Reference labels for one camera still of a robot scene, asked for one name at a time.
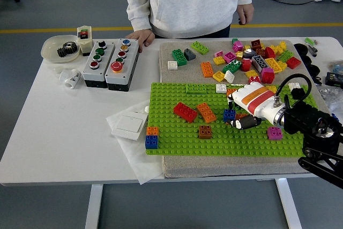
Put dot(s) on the person's left hand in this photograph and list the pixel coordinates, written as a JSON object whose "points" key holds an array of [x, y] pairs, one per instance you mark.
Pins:
{"points": [[245, 13]]}

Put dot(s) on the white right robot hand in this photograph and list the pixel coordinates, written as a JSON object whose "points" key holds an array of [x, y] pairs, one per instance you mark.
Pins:
{"points": [[257, 100]]}

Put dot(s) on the person's right hand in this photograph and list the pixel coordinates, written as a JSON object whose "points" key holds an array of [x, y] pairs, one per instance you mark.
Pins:
{"points": [[143, 37]]}

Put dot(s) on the red two-by-three brick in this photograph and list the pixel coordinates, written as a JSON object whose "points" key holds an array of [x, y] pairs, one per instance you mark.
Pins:
{"points": [[254, 79]]}

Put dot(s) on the blue two-by-two brick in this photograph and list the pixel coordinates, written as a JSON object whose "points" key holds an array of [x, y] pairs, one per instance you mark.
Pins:
{"points": [[151, 142], [229, 116]]}

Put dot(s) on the yellow two-by-two brick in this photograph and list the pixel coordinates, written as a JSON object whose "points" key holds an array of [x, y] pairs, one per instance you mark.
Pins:
{"points": [[282, 65], [252, 74], [277, 50], [219, 76], [273, 89], [219, 60]]}

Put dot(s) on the orange two-by-four brick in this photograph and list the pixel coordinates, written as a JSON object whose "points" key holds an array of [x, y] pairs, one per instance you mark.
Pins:
{"points": [[241, 116], [229, 93]]}

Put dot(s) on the red two-by-two brick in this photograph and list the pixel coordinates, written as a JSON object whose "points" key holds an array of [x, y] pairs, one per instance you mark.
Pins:
{"points": [[293, 62], [268, 79]]}

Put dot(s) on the small green brick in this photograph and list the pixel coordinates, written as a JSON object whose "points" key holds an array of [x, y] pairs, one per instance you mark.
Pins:
{"points": [[235, 40]]}

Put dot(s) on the pink slope brick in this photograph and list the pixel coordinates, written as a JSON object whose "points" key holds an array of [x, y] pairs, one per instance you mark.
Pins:
{"points": [[267, 71]]}

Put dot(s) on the brown two-by-two brick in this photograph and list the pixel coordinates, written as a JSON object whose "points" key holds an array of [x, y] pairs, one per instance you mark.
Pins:
{"points": [[205, 132], [256, 44], [260, 52]]}

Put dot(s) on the pink two-by-two brick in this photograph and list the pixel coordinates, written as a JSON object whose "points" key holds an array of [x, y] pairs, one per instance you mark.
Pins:
{"points": [[237, 46], [275, 133]]}

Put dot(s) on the white slope brick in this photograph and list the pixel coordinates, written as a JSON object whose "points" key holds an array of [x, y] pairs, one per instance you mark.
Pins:
{"points": [[229, 76]]}

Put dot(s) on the red rounded brick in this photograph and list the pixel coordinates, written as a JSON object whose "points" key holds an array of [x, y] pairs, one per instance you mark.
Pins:
{"points": [[246, 65]]}

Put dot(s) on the white two-by-two brick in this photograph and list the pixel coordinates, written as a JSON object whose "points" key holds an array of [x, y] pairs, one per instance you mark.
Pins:
{"points": [[172, 65], [294, 86], [222, 88]]}

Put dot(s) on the yellow two-by-four brick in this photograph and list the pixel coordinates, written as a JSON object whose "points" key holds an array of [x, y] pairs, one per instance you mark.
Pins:
{"points": [[273, 65]]}

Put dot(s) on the dark grey rounded brick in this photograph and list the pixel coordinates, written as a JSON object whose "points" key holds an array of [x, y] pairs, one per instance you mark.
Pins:
{"points": [[249, 53]]}

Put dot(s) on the black angular brick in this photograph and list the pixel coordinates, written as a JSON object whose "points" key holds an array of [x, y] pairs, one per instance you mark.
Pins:
{"points": [[297, 94]]}

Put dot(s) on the small yellow brick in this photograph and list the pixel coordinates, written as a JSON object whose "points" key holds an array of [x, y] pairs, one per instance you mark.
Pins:
{"points": [[283, 45], [239, 55]]}

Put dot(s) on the magenta two-by-two brick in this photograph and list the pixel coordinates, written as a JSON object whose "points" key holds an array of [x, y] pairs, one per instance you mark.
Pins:
{"points": [[230, 57]]}

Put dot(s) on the red slope brick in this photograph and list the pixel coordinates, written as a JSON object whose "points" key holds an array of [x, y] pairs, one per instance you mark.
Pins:
{"points": [[270, 52]]}

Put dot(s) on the small pink brick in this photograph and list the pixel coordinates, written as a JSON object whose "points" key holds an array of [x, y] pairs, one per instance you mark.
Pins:
{"points": [[219, 54]]}

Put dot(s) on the dark grey slope brick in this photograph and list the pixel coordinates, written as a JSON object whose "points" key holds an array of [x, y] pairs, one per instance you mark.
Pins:
{"points": [[189, 54]]}

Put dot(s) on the flat lime two-by-four brick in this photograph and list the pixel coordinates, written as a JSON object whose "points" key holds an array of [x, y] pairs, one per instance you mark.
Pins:
{"points": [[197, 88]]}

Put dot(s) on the red two-by-four brick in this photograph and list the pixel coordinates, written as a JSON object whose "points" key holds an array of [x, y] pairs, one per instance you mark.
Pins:
{"points": [[185, 112]]}

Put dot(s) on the green studded baseplate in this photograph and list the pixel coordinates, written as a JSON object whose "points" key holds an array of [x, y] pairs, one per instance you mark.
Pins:
{"points": [[182, 147]]}

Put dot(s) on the orange two-by-two brick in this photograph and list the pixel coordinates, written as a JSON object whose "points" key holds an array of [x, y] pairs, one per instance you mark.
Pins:
{"points": [[152, 131]]}

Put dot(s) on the emergency stop control box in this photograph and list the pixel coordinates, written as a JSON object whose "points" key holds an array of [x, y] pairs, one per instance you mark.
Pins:
{"points": [[120, 77]]}

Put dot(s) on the four-button control box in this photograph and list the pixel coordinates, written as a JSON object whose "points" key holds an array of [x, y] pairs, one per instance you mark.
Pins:
{"points": [[91, 74]]}

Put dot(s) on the black round pad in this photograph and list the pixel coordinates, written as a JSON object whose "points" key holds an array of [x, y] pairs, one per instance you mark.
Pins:
{"points": [[307, 60], [314, 70], [301, 48]]}

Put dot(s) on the green lighter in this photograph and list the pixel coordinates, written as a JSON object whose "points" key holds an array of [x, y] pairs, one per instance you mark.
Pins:
{"points": [[309, 41]]}

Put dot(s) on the black metal gear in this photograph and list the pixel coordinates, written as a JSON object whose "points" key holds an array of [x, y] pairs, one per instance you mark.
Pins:
{"points": [[73, 50], [61, 52]]}

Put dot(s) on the small white labelled tube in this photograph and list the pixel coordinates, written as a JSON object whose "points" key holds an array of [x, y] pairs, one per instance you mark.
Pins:
{"points": [[146, 109]]}

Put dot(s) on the small silver tool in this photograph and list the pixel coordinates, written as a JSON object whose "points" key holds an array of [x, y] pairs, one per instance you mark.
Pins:
{"points": [[312, 50]]}

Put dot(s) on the black box green print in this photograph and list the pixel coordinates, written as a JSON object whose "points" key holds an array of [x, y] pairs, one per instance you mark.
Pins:
{"points": [[333, 78]]}

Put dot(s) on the small blue item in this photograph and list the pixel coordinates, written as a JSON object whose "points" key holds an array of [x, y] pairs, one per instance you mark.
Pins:
{"points": [[335, 116]]}

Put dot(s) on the white pipe tee fitting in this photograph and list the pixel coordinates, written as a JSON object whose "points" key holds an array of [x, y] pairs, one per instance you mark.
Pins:
{"points": [[68, 77]]}

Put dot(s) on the plastic bag blue parts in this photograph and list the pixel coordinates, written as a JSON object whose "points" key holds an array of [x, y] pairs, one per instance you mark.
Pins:
{"points": [[337, 66]]}

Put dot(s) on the grey-brown mat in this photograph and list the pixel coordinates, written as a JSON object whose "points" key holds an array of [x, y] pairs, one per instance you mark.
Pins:
{"points": [[201, 167]]}

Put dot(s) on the white plastic bowl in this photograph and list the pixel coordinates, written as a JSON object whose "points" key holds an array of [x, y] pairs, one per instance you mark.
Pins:
{"points": [[49, 49]]}

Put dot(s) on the white table leg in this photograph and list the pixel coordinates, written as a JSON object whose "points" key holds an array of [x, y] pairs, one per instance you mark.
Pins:
{"points": [[93, 207], [289, 207]]}

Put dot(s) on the white paper sheet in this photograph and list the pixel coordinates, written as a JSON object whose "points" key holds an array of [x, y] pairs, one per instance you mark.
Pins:
{"points": [[142, 164]]}

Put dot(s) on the small white switch box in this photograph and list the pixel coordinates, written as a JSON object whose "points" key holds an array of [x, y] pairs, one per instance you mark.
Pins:
{"points": [[86, 48]]}

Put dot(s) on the white wall switch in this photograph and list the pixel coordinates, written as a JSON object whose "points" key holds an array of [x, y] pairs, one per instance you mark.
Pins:
{"points": [[128, 124]]}

